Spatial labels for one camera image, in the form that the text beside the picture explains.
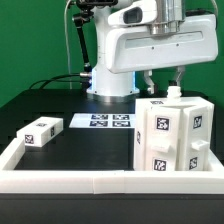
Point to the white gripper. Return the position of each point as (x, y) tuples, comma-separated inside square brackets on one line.
[(136, 49)]

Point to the white cabinet body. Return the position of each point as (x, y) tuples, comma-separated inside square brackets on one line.
[(174, 99)]

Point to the white cabinet door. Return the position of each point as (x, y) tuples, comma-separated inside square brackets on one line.
[(196, 136), (162, 138)]

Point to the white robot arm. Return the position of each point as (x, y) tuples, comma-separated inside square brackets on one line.
[(117, 87)]

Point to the white cabinet top block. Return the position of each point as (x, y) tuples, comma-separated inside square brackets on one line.
[(40, 131)]

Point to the white marker sheet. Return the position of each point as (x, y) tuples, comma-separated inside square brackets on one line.
[(96, 120)]

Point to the white U-shaped fence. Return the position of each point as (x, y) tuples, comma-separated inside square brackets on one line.
[(209, 181)]

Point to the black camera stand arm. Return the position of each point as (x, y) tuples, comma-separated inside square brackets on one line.
[(84, 16)]

